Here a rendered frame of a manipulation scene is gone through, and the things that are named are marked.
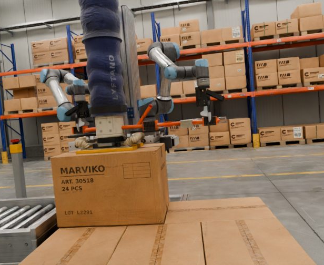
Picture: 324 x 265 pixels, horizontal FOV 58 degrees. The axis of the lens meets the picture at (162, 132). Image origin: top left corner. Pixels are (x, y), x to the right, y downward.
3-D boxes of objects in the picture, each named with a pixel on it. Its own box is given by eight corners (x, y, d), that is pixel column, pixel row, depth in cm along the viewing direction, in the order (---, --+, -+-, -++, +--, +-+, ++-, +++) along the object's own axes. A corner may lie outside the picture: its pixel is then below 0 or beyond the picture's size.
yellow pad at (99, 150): (75, 154, 166) (74, 145, 166) (82, 152, 176) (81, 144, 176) (133, 150, 162) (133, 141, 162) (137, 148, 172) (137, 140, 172)
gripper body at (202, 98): (196, 108, 175) (194, 88, 174) (211, 106, 174) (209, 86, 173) (196, 107, 167) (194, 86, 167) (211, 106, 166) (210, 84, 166)
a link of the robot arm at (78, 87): (80, 80, 211) (85, 79, 205) (81, 95, 212) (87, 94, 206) (69, 80, 206) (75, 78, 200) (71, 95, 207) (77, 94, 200)
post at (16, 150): (22, 265, 239) (9, 144, 234) (27, 261, 246) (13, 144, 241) (30, 265, 239) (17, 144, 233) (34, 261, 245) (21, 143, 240)
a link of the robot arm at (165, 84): (150, 111, 231) (155, 40, 207) (167, 110, 237) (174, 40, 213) (155, 117, 221) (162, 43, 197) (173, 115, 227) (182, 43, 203)
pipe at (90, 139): (76, 148, 168) (75, 138, 168) (92, 143, 193) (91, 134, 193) (134, 144, 164) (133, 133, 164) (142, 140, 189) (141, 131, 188)
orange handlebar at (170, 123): (66, 134, 178) (66, 129, 178) (85, 132, 208) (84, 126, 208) (220, 123, 167) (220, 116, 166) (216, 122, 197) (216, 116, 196)
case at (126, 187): (57, 227, 164) (50, 157, 162) (84, 205, 204) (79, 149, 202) (162, 223, 157) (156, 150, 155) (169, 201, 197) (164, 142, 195)
